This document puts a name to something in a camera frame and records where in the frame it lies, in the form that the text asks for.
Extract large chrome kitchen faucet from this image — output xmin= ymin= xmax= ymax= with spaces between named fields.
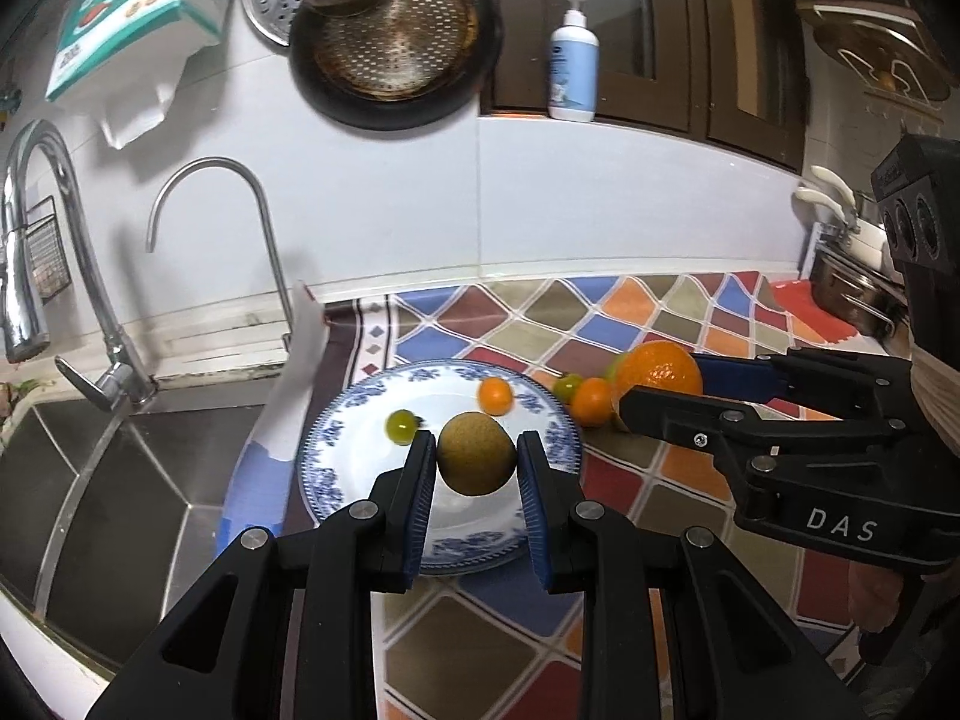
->
xmin=2 ymin=121 xmax=156 ymax=411

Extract stainless steel sink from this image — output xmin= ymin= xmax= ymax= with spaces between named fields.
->
xmin=2 ymin=379 xmax=272 ymax=671

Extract blue white porcelain plate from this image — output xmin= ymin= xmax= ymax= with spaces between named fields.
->
xmin=298 ymin=359 xmax=583 ymax=575

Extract black frying pan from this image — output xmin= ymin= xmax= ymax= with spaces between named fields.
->
xmin=288 ymin=0 xmax=503 ymax=132

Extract small green tomato on plate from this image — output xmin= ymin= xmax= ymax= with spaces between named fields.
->
xmin=386 ymin=410 xmax=421 ymax=445

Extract black wire sink basket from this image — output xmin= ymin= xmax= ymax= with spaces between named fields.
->
xmin=26 ymin=195 xmax=71 ymax=304

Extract small orange on plate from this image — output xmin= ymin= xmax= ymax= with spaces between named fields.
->
xmin=477 ymin=377 xmax=514 ymax=416

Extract thin curved steel faucet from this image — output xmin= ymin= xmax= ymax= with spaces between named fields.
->
xmin=145 ymin=154 xmax=296 ymax=355

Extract dark wooden window frame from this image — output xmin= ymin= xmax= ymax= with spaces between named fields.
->
xmin=482 ymin=0 xmax=809 ymax=171

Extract steel pots on rack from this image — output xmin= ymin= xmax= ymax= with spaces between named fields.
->
xmin=793 ymin=164 xmax=907 ymax=341

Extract teal white paper box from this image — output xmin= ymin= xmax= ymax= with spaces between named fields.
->
xmin=46 ymin=0 xmax=229 ymax=103

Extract large orange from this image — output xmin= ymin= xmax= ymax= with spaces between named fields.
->
xmin=610 ymin=340 xmax=704 ymax=422

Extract white blue pump bottle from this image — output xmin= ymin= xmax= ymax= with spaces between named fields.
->
xmin=548 ymin=0 xmax=599 ymax=124

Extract brown round longan fruit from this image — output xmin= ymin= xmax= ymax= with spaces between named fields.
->
xmin=438 ymin=411 xmax=516 ymax=497

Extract small orange mandarin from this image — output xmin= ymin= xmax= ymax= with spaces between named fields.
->
xmin=568 ymin=377 xmax=613 ymax=429

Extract large green apple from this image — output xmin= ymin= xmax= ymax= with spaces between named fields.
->
xmin=604 ymin=353 xmax=626 ymax=383

